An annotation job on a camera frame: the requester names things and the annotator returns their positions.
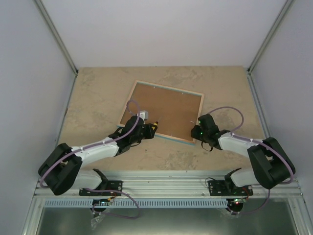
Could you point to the aluminium profile rail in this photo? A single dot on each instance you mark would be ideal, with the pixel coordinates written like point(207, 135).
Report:
point(178, 184)

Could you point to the grey slotted cable duct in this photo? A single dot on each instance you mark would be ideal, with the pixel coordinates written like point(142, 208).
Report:
point(143, 203)

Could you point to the blue wooden picture frame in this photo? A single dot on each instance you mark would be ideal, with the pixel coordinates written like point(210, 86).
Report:
point(176, 110)

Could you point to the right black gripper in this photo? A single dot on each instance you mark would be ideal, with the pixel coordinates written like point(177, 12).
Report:
point(194, 133)

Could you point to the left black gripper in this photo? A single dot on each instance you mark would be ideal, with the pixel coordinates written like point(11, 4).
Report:
point(149, 128)

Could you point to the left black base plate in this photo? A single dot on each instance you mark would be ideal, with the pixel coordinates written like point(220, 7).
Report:
point(110, 188)

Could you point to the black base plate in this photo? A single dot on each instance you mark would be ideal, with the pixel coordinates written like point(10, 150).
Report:
point(218, 188)
point(110, 188)

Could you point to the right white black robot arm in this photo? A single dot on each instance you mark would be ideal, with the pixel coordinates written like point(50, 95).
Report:
point(270, 165)

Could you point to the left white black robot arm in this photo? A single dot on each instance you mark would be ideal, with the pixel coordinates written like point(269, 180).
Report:
point(61, 171)

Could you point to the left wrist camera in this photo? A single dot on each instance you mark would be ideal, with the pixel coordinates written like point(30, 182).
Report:
point(144, 115)

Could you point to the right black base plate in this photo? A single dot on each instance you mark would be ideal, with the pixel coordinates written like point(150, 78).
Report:
point(218, 188)

